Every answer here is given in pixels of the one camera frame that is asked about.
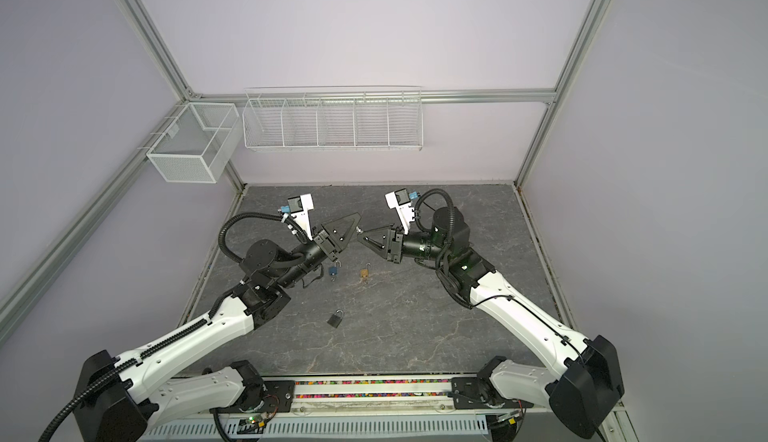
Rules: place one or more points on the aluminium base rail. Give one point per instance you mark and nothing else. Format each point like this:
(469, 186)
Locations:
(384, 391)

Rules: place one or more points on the dark grey padlock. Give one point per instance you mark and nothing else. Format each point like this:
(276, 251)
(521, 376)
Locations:
(336, 318)

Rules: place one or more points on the white wire wall basket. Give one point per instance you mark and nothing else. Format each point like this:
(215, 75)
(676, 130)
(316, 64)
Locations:
(333, 118)

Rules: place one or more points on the white vented cable duct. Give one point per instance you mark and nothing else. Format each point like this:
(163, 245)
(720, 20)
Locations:
(330, 428)

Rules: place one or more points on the white mesh box basket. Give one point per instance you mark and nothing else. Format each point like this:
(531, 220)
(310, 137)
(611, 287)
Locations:
(198, 143)

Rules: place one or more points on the blue padlock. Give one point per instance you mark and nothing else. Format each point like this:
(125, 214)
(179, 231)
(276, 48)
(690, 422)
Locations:
(334, 270)

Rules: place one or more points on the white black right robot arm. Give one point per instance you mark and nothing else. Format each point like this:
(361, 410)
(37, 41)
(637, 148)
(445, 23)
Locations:
(440, 240)

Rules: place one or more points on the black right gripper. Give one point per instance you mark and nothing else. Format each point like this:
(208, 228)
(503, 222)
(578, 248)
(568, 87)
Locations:
(393, 251)

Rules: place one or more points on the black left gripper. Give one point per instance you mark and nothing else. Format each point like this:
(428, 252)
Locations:
(323, 241)

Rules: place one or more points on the small brass padlock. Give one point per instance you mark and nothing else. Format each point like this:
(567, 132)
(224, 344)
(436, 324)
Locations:
(365, 271)

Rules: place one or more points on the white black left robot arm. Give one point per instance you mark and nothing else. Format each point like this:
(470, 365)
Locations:
(119, 398)

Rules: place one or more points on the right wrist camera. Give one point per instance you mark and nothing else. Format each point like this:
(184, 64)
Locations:
(401, 201)

